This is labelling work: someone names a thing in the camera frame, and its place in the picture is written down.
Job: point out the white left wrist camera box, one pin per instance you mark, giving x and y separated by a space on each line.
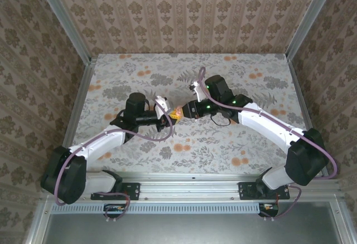
161 106

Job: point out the aluminium table side rail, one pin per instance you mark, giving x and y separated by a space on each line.
304 107
83 93

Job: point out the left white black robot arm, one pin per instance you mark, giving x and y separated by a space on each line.
94 143

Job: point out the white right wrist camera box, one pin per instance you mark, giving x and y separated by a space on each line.
200 93

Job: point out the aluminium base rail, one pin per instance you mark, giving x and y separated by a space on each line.
189 188

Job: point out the aluminium frame post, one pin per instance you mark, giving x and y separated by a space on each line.
309 15
64 18

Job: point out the small black circuit board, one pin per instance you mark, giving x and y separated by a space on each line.
269 208
114 209

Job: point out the grey metal sheet panel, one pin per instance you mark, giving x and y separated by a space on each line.
189 230

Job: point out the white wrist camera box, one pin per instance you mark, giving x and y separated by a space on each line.
200 93
161 106

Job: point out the floral patterned tablecloth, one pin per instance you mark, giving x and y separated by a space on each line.
195 155

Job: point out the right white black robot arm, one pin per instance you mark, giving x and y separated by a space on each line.
267 127

